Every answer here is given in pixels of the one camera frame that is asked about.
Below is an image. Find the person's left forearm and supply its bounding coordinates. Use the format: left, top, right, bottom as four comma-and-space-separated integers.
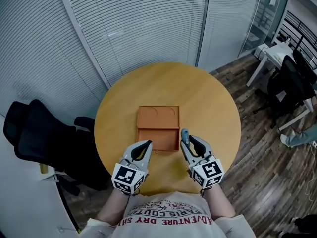
96, 188, 130, 226

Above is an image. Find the white rectangular desk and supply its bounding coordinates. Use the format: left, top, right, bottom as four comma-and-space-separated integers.
246, 43, 317, 131

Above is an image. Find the white curved desk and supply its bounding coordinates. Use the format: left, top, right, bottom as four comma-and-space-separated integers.
0, 113, 80, 238

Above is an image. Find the black mesh office chair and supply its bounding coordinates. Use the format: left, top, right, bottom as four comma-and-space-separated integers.
2, 99, 107, 196

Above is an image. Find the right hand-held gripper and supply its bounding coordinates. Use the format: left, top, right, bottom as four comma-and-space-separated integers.
180, 135, 225, 189

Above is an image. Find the grey folding knife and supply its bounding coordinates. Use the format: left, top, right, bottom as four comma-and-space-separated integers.
180, 128, 191, 145

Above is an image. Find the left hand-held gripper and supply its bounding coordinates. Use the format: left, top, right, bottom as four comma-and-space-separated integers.
111, 139, 154, 196

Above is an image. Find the person's white printed shirt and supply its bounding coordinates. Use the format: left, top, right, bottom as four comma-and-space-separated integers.
78, 191, 258, 238

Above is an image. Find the orange wooden drawer box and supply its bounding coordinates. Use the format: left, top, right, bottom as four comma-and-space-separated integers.
135, 105, 180, 153

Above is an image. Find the white cardboard box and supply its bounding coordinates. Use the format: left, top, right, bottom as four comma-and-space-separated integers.
253, 43, 269, 60

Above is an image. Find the person's right forearm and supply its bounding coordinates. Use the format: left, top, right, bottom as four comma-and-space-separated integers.
201, 184, 236, 220

